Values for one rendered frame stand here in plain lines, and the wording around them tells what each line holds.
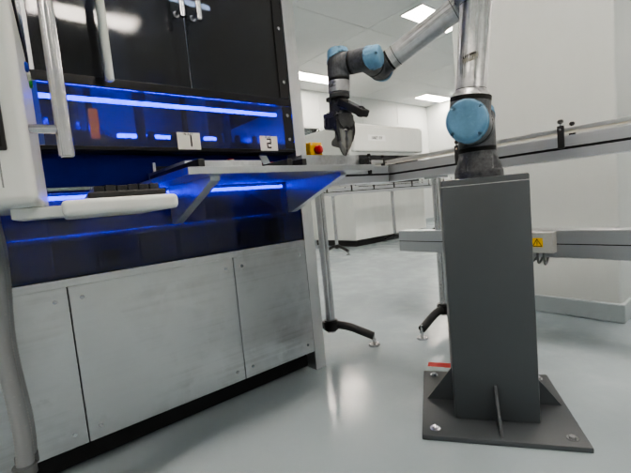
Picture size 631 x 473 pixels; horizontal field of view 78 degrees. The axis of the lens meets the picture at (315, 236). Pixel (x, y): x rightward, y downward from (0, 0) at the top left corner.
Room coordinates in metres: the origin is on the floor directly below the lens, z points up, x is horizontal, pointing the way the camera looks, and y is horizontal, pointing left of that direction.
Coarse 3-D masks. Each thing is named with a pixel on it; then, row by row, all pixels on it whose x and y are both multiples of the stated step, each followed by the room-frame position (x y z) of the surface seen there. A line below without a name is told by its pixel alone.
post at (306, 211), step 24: (288, 0) 1.75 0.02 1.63; (288, 24) 1.74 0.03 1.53; (288, 48) 1.74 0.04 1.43; (288, 72) 1.73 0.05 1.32; (312, 216) 1.76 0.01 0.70; (312, 240) 1.76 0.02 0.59; (312, 264) 1.75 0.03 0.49; (312, 288) 1.74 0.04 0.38; (312, 312) 1.73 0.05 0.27; (312, 360) 1.75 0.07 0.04
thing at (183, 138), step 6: (180, 132) 1.41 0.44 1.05; (186, 132) 1.42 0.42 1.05; (192, 132) 1.44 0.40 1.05; (180, 138) 1.41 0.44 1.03; (186, 138) 1.42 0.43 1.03; (192, 138) 1.44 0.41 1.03; (198, 138) 1.45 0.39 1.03; (180, 144) 1.41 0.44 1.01; (186, 144) 1.42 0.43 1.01; (192, 144) 1.43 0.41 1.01; (198, 144) 1.45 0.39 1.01
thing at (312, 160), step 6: (300, 156) 1.27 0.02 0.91; (306, 156) 1.28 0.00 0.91; (312, 156) 1.30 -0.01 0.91; (318, 156) 1.31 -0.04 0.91; (324, 156) 1.33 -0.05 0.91; (330, 156) 1.35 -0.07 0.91; (336, 156) 1.36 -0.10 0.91; (342, 156) 1.38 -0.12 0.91; (348, 156) 1.40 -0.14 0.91; (354, 156) 1.42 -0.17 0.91; (312, 162) 1.30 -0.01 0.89; (318, 162) 1.31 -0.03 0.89; (324, 162) 1.33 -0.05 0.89; (330, 162) 1.34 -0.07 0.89; (336, 162) 1.36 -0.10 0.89; (342, 162) 1.38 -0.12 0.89; (348, 162) 1.40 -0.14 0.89; (354, 162) 1.42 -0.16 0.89
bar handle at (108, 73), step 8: (96, 0) 1.21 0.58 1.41; (96, 8) 1.21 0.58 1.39; (104, 8) 1.22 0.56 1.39; (104, 16) 1.22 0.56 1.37; (104, 24) 1.21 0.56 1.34; (104, 32) 1.21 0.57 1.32; (104, 40) 1.21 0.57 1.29; (104, 48) 1.21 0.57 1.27; (104, 56) 1.21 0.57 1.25; (104, 64) 1.21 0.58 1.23; (112, 64) 1.22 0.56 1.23; (104, 72) 1.21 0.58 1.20; (112, 72) 1.22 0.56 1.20; (112, 80) 1.22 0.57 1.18
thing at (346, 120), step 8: (336, 96) 1.37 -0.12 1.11; (344, 96) 1.38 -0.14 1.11; (336, 104) 1.39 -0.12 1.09; (328, 112) 1.43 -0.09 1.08; (336, 112) 1.38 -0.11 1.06; (344, 112) 1.37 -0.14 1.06; (328, 120) 1.40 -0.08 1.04; (344, 120) 1.37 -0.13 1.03; (352, 120) 1.40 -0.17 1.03; (328, 128) 1.40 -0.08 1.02; (344, 128) 1.41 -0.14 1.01
